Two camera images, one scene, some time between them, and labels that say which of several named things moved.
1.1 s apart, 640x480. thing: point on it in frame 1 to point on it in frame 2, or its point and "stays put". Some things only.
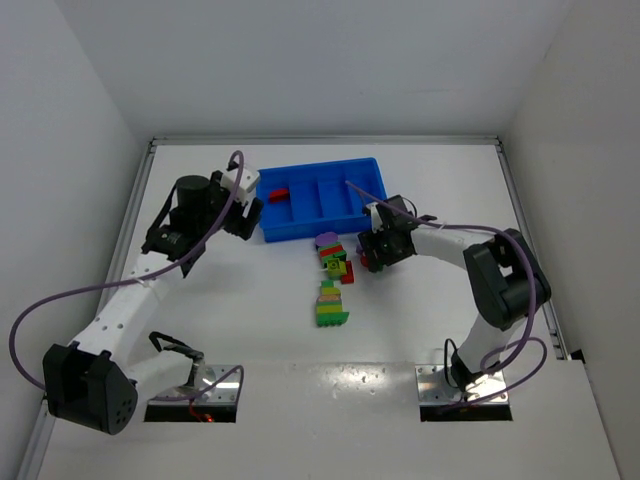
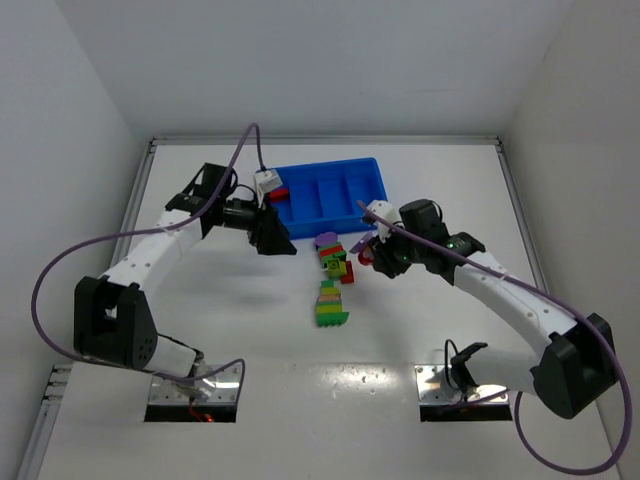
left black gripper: x=245 y=216 to x=258 y=228
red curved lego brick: x=279 y=196 stays put
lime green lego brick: x=336 y=267 stays put
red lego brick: x=349 y=277 stays put
